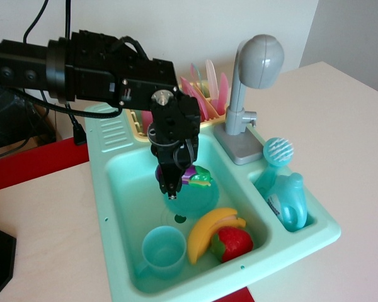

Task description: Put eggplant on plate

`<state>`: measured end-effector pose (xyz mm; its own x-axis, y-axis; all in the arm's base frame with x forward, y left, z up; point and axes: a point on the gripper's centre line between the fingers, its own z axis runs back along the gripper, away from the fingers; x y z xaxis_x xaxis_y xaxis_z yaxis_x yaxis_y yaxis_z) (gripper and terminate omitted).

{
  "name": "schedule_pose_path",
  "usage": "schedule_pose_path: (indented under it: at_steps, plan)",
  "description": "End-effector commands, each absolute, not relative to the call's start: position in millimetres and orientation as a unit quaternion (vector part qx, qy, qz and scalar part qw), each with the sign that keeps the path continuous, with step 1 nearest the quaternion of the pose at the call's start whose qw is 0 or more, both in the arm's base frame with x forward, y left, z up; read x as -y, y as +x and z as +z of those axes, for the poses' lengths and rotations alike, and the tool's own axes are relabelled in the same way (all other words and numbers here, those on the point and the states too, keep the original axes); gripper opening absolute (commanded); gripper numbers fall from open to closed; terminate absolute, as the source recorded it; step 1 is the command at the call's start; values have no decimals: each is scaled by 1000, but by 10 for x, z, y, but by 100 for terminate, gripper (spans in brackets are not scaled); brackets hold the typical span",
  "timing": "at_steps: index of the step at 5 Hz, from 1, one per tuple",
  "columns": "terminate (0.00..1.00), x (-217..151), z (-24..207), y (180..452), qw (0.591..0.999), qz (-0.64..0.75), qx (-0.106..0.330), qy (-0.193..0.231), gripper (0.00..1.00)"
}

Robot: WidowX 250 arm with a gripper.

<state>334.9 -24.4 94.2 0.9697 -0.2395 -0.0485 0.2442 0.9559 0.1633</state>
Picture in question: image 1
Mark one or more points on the red toy strawberry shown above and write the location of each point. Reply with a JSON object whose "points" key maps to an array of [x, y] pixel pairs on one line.
{"points": [[230, 242]]}

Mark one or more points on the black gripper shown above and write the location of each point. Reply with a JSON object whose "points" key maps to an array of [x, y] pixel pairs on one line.
{"points": [[174, 159]]}

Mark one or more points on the purple toy eggplant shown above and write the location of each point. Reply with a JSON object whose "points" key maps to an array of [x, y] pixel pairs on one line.
{"points": [[196, 176]]}

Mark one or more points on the teal toy cup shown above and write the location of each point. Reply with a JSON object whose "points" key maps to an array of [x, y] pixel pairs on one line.
{"points": [[163, 252]]}

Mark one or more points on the grey toy faucet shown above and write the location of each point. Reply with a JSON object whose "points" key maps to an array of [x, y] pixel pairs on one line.
{"points": [[257, 65]]}

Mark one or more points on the teal dish brush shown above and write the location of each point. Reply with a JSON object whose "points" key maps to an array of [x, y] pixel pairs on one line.
{"points": [[278, 152]]}

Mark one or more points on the pink toy plate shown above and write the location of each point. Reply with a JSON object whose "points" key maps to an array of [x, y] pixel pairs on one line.
{"points": [[191, 91]]}

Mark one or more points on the black bag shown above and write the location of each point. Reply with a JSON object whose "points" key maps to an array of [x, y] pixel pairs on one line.
{"points": [[19, 119]]}

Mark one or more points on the pink toy cup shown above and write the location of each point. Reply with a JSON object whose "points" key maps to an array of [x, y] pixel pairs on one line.
{"points": [[147, 120]]}

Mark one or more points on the yellow toy banana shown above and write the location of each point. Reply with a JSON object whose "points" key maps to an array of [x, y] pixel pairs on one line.
{"points": [[202, 232]]}

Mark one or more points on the yellow dish rack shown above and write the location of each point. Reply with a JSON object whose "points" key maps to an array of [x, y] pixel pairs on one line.
{"points": [[135, 120]]}

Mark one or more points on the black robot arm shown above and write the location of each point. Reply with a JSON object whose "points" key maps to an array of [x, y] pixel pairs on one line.
{"points": [[116, 71]]}

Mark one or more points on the teal toy detergent bottle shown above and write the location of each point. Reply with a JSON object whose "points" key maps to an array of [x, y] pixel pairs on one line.
{"points": [[286, 198]]}

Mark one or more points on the teal toy plate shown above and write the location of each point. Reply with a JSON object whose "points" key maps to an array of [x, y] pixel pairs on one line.
{"points": [[194, 202]]}

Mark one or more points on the mint green toy sink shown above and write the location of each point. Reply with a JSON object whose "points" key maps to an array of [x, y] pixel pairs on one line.
{"points": [[130, 204]]}

